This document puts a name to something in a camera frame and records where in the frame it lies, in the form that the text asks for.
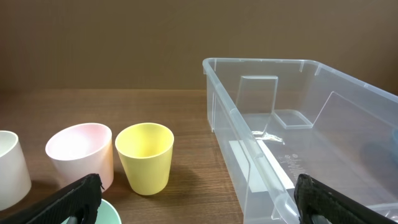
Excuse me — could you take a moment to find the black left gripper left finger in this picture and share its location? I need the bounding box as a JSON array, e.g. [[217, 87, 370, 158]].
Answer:
[[1, 174, 103, 224]]

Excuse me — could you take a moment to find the white label sticker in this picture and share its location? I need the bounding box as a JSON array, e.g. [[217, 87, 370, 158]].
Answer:
[[229, 140, 294, 193]]

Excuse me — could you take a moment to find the clear plastic storage container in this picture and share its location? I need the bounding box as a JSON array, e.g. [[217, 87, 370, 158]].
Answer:
[[203, 58, 397, 223]]

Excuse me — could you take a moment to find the pink plastic cup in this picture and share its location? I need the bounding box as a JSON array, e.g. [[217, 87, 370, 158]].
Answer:
[[45, 123, 114, 190]]

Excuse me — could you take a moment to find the cream plastic cup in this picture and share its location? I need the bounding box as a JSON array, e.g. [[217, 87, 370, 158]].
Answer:
[[1, 131, 32, 211]]

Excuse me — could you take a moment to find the yellow plastic cup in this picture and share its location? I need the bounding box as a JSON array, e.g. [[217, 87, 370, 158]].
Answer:
[[115, 123, 175, 196]]

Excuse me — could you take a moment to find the mint green bowl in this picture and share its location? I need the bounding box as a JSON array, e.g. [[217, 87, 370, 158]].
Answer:
[[60, 198, 123, 224]]

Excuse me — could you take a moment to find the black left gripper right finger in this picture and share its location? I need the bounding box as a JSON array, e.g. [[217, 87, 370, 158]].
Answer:
[[294, 174, 395, 224]]

